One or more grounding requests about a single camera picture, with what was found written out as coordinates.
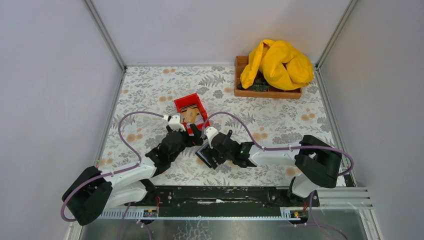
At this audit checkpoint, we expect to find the black card holder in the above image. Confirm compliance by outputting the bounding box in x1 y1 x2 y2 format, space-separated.
195 143 218 169

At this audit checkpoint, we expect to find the gold VIP card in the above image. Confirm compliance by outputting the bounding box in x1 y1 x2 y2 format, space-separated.
184 107 202 124

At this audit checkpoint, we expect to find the red plastic bin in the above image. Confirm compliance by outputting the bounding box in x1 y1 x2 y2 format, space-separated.
174 93 208 136

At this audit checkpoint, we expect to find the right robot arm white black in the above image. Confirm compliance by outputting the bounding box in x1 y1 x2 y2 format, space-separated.
196 127 342 199

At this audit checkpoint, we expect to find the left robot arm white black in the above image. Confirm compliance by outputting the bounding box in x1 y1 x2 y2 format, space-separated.
60 123 204 226

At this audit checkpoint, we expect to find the floral table mat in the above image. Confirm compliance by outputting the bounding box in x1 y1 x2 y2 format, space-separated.
97 66 335 170

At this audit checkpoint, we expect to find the dark green object in tray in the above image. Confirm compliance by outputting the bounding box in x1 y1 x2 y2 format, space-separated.
236 73 271 92

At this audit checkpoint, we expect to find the wooden tray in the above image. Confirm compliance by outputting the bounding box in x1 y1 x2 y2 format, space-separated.
234 56 302 99

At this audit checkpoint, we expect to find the yellow cloth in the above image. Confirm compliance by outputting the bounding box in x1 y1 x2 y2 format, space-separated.
240 39 314 91

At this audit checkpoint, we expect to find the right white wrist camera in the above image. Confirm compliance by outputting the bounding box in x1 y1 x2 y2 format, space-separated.
204 126 219 142

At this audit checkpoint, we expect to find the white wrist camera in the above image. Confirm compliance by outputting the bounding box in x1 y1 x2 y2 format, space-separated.
163 113 186 132
204 126 219 142

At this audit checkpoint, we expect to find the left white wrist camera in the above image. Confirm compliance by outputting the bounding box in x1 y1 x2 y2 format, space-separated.
163 113 186 132

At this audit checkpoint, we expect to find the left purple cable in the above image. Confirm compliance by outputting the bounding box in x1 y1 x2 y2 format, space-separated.
60 111 169 223

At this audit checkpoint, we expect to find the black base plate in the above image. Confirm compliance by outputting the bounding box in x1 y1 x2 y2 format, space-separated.
132 185 320 218

